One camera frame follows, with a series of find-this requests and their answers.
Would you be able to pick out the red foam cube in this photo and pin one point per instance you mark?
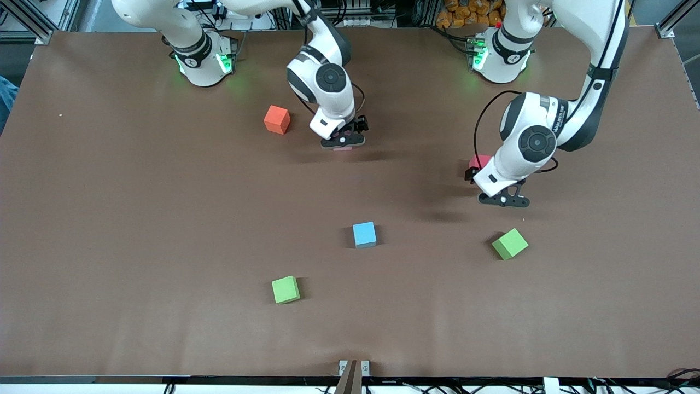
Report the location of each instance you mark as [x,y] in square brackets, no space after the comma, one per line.
[480,162]

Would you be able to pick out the pink foam cube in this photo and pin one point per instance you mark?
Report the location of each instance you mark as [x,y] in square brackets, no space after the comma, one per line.
[343,148]

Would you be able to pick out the green foam cube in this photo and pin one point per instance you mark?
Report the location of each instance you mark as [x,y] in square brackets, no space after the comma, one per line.
[509,244]
[286,289]

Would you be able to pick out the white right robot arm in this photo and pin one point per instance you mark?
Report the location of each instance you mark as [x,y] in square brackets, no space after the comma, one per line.
[333,106]

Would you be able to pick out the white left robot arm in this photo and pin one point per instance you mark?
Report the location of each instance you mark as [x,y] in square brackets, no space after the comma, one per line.
[519,164]

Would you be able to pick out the orange foam cube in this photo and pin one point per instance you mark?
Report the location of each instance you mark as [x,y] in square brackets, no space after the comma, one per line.
[276,119]

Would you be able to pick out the blue foam cube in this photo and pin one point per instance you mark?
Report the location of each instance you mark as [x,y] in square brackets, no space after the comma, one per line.
[364,235]

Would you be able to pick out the equipment rack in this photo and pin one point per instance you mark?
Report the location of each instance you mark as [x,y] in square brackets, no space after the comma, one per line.
[372,11]

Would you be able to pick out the orange packaged goods pile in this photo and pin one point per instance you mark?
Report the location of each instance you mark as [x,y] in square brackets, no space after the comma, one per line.
[470,12]

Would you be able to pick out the white label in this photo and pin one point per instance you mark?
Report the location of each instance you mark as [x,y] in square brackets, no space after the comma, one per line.
[551,386]

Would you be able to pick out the paper table cover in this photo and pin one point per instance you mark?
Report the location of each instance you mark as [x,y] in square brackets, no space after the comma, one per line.
[164,339]

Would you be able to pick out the person in blue clothing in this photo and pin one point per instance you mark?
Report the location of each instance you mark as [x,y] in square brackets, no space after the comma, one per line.
[5,98]

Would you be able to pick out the metal mounting bracket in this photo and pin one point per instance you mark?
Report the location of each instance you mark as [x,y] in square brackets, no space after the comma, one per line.
[343,368]

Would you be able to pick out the aluminium frame profile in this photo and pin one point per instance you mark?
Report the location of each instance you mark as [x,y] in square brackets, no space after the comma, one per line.
[675,19]
[33,24]

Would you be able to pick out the brown camera post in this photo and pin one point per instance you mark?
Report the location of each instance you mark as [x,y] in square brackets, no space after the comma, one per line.
[350,383]

